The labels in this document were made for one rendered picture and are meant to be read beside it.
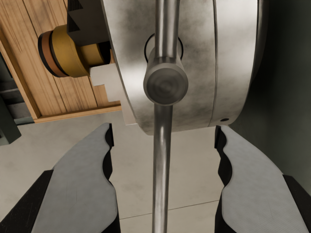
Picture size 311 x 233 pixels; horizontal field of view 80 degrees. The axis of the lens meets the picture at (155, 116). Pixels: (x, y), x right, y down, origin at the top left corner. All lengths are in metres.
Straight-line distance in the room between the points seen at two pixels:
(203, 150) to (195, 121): 1.50
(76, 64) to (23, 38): 0.33
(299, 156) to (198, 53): 0.16
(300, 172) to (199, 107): 0.13
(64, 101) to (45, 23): 0.21
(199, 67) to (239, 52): 0.04
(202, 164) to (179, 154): 0.24
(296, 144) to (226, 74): 0.11
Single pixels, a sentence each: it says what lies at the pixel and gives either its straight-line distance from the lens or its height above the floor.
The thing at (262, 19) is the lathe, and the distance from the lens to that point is 0.24.
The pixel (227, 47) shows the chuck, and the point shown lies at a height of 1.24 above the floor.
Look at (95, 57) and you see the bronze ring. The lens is 0.32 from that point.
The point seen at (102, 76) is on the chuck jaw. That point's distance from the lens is 0.32.
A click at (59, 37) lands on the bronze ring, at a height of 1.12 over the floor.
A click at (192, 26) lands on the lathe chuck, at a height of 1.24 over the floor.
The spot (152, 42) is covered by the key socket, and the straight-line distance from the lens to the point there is 0.17.
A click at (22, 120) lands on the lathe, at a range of 1.21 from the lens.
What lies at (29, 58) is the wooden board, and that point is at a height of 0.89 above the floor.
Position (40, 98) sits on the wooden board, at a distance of 0.66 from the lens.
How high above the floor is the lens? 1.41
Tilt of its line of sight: 66 degrees down
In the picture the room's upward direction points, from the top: 175 degrees counter-clockwise
